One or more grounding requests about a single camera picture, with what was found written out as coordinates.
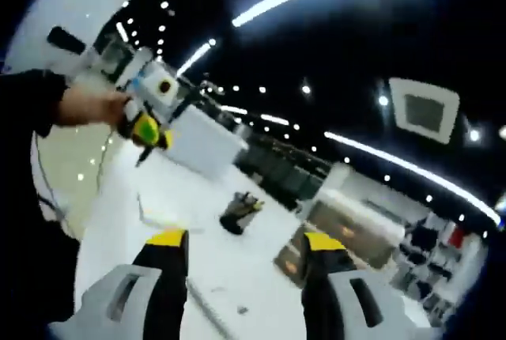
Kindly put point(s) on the person in black sleeve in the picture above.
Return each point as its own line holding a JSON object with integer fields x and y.
{"x": 23, "y": 197}

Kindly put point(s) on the person's left hand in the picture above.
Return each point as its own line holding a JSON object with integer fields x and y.
{"x": 114, "y": 106}

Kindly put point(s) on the yellow black pen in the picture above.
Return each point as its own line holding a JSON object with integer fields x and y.
{"x": 259, "y": 205}

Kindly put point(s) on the white brown drawer organizer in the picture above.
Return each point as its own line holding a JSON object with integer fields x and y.
{"x": 356, "y": 229}

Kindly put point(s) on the white storage bin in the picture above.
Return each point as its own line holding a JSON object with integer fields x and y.
{"x": 205, "y": 142}

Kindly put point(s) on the red box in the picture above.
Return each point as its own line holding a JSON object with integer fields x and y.
{"x": 457, "y": 236}

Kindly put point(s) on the white desk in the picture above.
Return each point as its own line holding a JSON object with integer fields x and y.
{"x": 245, "y": 253}

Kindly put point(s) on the black mesh pen holder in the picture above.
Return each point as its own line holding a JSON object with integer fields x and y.
{"x": 237, "y": 219}

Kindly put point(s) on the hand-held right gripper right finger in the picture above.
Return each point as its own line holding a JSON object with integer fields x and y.
{"x": 348, "y": 300}

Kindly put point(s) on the white wall shelving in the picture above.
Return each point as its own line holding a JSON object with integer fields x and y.
{"x": 427, "y": 261}

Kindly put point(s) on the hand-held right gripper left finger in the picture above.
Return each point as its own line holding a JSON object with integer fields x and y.
{"x": 130, "y": 300}

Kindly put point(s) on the ceiling air vent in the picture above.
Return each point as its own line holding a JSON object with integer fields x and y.
{"x": 425, "y": 110}

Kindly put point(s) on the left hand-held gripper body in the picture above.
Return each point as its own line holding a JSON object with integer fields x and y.
{"x": 152, "y": 87}

